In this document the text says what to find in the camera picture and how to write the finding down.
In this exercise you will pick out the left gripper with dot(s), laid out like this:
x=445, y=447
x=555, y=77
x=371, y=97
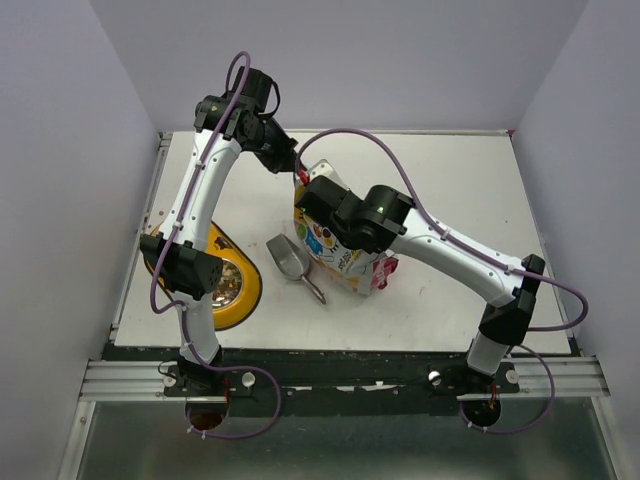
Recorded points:
x=284, y=157

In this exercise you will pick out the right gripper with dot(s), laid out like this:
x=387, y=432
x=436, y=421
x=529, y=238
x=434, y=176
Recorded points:
x=345, y=188

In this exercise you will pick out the metal food scoop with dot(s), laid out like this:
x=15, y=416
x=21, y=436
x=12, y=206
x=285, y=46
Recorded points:
x=293, y=263

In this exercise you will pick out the pet food bag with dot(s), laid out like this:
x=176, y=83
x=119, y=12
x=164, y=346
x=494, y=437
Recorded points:
x=355, y=270

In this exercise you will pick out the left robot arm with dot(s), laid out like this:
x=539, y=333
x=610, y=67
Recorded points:
x=225, y=126

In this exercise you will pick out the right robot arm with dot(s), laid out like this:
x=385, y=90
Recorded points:
x=387, y=220

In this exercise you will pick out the yellow double pet bowl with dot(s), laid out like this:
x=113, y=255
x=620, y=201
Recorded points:
x=235, y=290

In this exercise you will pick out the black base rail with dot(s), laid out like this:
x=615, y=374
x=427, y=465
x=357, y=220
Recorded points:
x=254, y=383

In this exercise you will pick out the aluminium frame rail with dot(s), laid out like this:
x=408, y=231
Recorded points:
x=130, y=382

